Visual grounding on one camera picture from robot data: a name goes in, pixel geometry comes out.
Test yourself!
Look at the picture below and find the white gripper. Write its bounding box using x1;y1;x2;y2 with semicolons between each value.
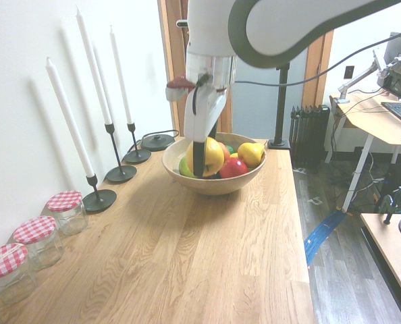
183;82;228;179

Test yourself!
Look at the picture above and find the large round yellow fruit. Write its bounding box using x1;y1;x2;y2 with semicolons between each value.
186;136;225;178

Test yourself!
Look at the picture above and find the yellow pear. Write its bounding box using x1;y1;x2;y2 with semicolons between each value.
237;142;267;169

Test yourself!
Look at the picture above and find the orange fruit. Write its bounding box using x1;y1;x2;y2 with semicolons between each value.
219;141;232;163

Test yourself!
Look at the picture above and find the green apple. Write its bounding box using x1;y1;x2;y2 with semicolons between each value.
178;155;199;179

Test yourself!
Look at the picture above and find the red apple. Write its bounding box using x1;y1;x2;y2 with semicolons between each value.
219;157;249;180

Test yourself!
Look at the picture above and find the wooden fruit bowl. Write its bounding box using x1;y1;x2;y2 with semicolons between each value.
161;132;268;197

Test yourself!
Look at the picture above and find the black round disc base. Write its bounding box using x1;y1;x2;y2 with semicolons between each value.
140;133;178;152

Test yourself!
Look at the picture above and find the black candle holder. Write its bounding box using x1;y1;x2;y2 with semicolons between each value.
81;173;118;214
104;122;138;184
123;121;153;165

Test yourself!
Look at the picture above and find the black clamped pole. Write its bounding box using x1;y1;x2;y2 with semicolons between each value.
267;63;292;151

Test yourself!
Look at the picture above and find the black oil radiator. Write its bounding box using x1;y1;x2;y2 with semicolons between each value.
288;104;331;169

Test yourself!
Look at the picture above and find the medium white candle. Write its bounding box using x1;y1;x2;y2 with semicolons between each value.
108;24;134;126

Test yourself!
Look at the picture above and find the tallest white candle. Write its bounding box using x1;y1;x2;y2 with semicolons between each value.
75;5;113;126

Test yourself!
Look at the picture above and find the shortest white candle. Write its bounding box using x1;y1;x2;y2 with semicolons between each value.
45;56;96;179

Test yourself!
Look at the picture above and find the blue floor strip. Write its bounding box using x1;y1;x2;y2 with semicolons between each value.
302;210;347;268

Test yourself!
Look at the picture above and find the glass jar red checked lid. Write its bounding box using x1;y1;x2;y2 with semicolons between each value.
0;242;38;306
46;190;89;237
12;215;66;271

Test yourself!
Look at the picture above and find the wooden office desk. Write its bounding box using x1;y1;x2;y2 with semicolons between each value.
328;88;401;214

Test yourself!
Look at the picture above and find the black table clamp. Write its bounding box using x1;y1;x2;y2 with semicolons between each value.
381;194;397;226

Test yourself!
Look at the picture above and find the wooden robot mounting table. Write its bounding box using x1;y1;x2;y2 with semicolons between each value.
359;212;401;314

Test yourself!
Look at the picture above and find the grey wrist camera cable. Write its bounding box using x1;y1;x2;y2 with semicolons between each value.
191;26;401;115

